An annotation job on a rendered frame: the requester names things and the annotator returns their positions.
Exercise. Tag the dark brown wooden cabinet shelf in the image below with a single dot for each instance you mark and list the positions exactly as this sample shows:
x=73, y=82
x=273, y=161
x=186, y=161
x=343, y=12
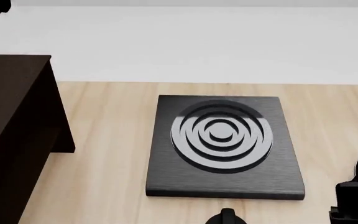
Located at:
x=14, y=121

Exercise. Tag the black square stove plate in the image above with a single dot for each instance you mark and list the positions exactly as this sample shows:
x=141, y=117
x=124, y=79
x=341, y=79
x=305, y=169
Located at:
x=166, y=182

